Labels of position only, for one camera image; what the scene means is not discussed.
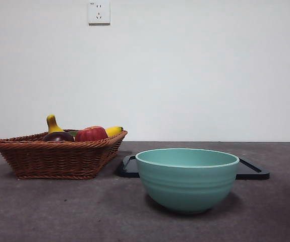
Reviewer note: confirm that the teal ribbed bowl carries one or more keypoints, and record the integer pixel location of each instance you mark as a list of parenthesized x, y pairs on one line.
[(185, 189)]

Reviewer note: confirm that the dark red plum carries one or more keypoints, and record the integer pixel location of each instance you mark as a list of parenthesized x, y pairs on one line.
[(57, 136)]

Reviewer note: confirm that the dark teal rectangular tray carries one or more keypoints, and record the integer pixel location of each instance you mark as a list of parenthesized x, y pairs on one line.
[(125, 169)]

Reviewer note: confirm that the red apple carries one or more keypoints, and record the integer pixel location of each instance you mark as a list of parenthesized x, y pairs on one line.
[(90, 134)]

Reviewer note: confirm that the green vegetable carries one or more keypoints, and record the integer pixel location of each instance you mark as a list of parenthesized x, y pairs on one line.
[(72, 132)]

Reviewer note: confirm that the yellow banana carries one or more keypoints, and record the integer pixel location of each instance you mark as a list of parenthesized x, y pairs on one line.
[(52, 124)]

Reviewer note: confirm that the brown wicker basket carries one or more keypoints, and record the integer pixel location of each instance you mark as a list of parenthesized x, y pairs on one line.
[(54, 158)]

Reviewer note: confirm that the white wall socket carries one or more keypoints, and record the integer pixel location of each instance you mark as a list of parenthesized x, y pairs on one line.
[(99, 12)]

